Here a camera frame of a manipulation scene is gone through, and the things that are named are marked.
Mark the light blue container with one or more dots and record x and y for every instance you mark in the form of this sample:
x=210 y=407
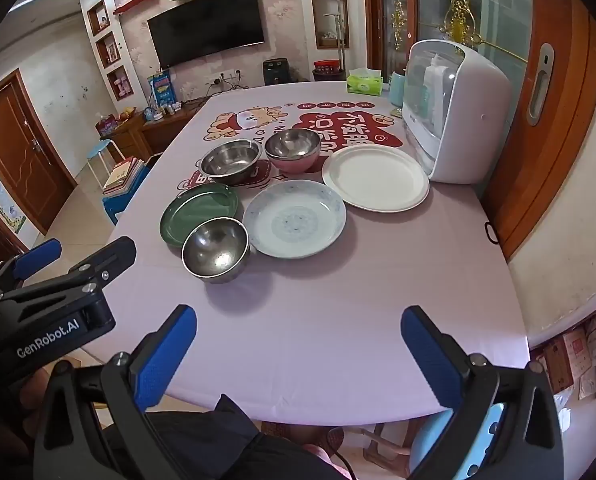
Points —
x=397 y=90

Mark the white dish sterilizer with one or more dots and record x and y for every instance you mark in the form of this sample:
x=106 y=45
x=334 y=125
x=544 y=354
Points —
x=473 y=120

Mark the person's dark pants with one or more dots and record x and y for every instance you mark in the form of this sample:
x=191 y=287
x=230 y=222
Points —
x=217 y=445

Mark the black air fryer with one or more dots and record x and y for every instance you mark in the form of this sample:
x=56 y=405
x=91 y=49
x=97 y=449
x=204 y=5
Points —
x=278 y=74

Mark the red lidded tin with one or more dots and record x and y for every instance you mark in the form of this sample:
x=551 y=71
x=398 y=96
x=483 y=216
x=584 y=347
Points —
x=326 y=72

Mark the round light blue stool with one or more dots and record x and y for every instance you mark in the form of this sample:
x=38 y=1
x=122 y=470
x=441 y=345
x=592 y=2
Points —
x=100 y=150

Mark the labelled cardboard box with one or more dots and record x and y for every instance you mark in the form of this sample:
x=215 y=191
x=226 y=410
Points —
x=573 y=355

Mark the wide steel bowl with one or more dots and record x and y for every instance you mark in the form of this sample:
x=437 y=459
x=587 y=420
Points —
x=227 y=162

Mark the white wall niche shelf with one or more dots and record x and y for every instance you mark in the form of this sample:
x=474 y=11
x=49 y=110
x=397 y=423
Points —
x=305 y=10
x=93 y=35

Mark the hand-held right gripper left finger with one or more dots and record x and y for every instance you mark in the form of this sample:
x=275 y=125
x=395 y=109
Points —
x=167 y=355

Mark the green plate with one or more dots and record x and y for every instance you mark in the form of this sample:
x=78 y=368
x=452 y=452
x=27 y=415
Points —
x=197 y=207

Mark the gold ornament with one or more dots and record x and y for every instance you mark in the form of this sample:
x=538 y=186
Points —
x=458 y=15

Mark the black wall television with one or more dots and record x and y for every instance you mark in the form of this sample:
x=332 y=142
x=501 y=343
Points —
x=207 y=25

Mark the pink printed tablecloth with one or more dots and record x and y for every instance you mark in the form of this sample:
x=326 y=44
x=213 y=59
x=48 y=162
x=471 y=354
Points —
x=328 y=320

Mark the wooden entry door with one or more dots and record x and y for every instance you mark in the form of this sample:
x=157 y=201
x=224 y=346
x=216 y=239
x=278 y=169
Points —
x=17 y=160

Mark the red floating shelf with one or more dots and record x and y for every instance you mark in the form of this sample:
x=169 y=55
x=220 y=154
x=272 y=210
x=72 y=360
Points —
x=137 y=1

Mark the pink bowl with steel inside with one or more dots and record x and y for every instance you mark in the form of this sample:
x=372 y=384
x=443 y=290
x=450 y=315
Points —
x=293 y=165

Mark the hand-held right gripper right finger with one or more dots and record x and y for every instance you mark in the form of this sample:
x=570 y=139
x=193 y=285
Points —
x=428 y=355

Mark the wooden sliding door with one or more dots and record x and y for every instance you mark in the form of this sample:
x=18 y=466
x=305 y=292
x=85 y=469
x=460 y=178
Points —
x=553 y=135

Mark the blue printed box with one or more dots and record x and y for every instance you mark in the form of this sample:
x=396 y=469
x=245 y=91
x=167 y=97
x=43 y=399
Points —
x=161 y=89

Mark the green tissue box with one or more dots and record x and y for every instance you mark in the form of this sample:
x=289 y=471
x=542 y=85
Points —
x=364 y=84

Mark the pink box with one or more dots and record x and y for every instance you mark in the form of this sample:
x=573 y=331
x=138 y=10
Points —
x=106 y=125

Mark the blue patterned white plate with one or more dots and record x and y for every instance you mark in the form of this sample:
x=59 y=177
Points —
x=293 y=222

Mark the wooden sideboard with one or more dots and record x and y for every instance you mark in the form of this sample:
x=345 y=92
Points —
x=150 y=132

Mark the small steel bowl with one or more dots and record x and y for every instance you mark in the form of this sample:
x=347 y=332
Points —
x=215 y=252

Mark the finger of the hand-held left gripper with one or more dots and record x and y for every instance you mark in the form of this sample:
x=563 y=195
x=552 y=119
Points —
x=107 y=256
x=37 y=258

